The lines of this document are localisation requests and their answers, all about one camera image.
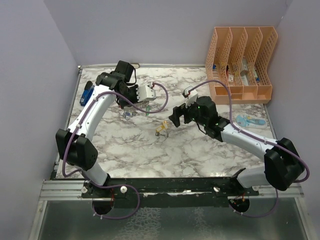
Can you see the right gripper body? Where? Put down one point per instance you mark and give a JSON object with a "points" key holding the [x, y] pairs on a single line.
{"points": [[192, 115]]}

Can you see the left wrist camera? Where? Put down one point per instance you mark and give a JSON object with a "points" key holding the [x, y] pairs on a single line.
{"points": [[145, 93]]}

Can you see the yellow tag key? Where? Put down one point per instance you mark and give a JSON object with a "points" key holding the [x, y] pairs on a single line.
{"points": [[165, 124], [161, 131]]}

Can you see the blue stapler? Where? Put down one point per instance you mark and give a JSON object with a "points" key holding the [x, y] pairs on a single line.
{"points": [[86, 94]]}

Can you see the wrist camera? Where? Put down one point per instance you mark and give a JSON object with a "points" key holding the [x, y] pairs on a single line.
{"points": [[191, 95], [145, 93]]}

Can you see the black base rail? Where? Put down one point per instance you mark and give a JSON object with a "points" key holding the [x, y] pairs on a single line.
{"points": [[177, 192]]}

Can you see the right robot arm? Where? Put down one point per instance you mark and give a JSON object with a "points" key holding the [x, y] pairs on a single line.
{"points": [[282, 165]]}

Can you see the white table edge clip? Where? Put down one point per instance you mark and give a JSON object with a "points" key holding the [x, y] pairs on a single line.
{"points": [[135, 65]]}

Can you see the peach plastic file organizer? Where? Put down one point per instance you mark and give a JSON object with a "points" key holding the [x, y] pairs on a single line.
{"points": [[238, 57]]}

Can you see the green tag key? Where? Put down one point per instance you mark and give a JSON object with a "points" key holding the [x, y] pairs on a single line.
{"points": [[148, 108]]}

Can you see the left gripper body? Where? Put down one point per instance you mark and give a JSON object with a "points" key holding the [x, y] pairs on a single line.
{"points": [[130, 93]]}

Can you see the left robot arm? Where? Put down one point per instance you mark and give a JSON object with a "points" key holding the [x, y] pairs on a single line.
{"points": [[74, 144]]}

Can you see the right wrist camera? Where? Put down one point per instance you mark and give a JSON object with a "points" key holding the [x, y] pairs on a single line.
{"points": [[191, 95]]}

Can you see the light blue packaged item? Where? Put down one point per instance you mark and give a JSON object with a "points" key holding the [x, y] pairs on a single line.
{"points": [[248, 121]]}

